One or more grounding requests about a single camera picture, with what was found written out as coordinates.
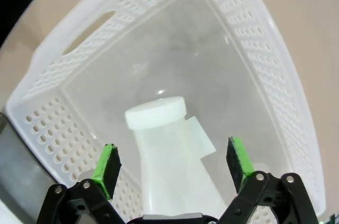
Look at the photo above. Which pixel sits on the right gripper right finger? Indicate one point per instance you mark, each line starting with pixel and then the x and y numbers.
pixel 238 160

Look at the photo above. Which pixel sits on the white basket with label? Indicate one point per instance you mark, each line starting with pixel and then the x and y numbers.
pixel 238 36

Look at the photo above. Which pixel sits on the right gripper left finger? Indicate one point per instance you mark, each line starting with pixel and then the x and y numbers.
pixel 106 165

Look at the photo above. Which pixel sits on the translucent plastic Erlenmeyer flask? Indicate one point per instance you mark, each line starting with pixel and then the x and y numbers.
pixel 169 155

